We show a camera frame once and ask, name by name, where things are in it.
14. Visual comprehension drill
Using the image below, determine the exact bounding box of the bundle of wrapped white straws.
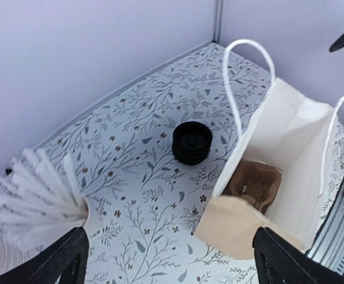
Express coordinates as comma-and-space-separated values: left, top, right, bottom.
0, 147, 90, 231

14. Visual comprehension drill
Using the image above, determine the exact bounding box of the right aluminium frame post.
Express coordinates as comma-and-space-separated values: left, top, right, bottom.
212, 0, 224, 44

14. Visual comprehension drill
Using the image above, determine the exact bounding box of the brown paper bag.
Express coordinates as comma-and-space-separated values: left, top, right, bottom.
194, 38, 344, 260

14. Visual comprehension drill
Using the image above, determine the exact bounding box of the aluminium front rail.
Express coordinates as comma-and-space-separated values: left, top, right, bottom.
306, 178, 344, 275

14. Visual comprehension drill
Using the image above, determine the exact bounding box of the floral tablecloth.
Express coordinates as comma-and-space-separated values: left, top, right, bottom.
0, 41, 344, 284

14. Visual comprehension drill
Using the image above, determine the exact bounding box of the brown cardboard cup carrier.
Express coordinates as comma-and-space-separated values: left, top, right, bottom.
228, 161, 281, 214

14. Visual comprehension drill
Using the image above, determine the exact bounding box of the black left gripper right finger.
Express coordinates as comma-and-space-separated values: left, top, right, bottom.
252, 227, 344, 284

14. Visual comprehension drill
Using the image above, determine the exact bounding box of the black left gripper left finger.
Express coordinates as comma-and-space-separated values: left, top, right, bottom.
0, 227, 89, 283

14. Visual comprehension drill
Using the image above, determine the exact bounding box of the stack of black cup lids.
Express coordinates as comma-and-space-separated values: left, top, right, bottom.
172, 121, 213, 165

